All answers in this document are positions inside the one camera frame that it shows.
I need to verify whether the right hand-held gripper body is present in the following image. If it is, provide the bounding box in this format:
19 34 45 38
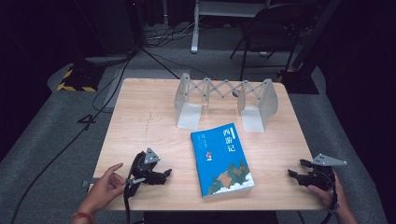
305 152 348 191

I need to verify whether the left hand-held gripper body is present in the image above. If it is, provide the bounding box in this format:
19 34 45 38
125 147 163 198

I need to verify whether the blue book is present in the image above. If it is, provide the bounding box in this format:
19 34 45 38
190 121 255 199

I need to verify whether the white expandable bookend rack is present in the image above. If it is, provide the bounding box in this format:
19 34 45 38
173 72 279 133

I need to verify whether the person's right hand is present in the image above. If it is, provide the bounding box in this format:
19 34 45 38
307 175 347 213

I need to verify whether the person's left hand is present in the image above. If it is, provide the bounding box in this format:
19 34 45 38
78 162 127 216

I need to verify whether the black slanted stand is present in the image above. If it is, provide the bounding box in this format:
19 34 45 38
276 0 344 95

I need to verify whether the black stand base striped edge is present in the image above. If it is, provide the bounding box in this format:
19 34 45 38
56 60 106 93

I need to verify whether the black folding chair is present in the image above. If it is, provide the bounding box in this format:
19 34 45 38
229 2 314 82

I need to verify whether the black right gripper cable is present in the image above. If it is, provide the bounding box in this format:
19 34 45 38
320 170 341 224

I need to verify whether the grey table edge bracket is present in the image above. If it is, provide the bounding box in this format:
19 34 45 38
81 176 101 189

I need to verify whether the long black floor cable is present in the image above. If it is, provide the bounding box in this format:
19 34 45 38
9 46 139 224

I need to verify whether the red bracelet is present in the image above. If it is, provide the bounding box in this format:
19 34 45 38
71 212 96 222

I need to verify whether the bundle of floor cables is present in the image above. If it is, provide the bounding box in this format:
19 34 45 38
141 18 206 49

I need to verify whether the white metal desk frame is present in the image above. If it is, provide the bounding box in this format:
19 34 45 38
190 0 273 54

